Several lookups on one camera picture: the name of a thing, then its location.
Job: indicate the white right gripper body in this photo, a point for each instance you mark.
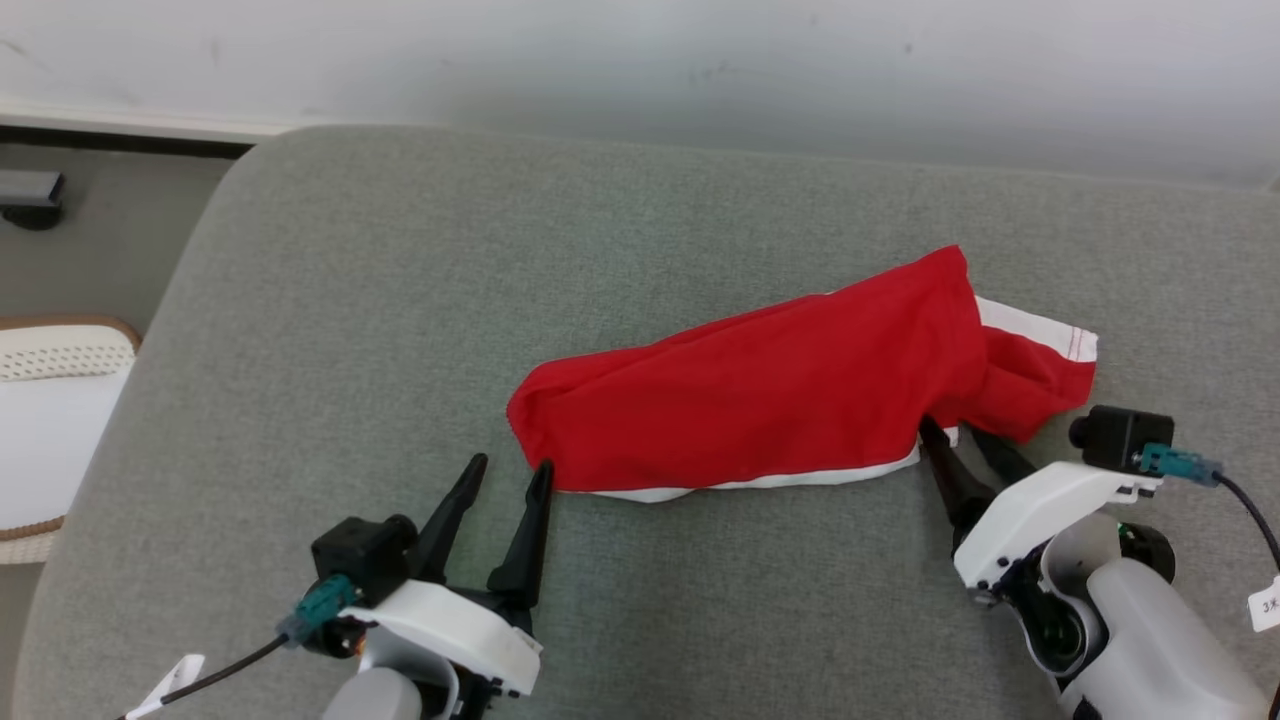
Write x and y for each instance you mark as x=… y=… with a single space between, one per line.
x=1040 y=510

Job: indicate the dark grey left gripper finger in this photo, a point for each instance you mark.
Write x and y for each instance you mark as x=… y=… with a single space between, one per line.
x=522 y=560
x=445 y=530

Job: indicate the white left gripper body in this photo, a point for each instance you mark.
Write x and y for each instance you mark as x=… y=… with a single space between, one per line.
x=450 y=625

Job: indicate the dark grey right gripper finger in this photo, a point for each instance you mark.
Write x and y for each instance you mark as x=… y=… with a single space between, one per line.
x=1003 y=462
x=960 y=490

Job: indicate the red shorts with white trim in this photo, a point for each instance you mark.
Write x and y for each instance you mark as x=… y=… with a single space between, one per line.
x=760 y=400

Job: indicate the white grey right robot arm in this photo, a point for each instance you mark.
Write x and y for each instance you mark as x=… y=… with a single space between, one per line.
x=1150 y=640

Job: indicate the grey fabric sofa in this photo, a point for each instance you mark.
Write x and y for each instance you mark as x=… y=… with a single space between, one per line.
x=400 y=330

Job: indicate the white laundry basket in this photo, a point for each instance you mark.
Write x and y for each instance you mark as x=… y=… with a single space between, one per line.
x=50 y=440

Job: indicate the white baseboard strip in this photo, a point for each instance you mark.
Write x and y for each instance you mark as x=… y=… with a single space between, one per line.
x=130 y=120

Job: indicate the grey bar with black foot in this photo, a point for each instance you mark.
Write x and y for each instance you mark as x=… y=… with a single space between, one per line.
x=30 y=190

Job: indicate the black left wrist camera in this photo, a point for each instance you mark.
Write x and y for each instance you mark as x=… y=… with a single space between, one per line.
x=360 y=555

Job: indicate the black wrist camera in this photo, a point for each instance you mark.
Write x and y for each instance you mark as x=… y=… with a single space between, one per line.
x=1125 y=438
x=360 y=555

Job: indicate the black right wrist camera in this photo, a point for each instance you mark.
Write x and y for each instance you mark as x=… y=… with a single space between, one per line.
x=1125 y=438

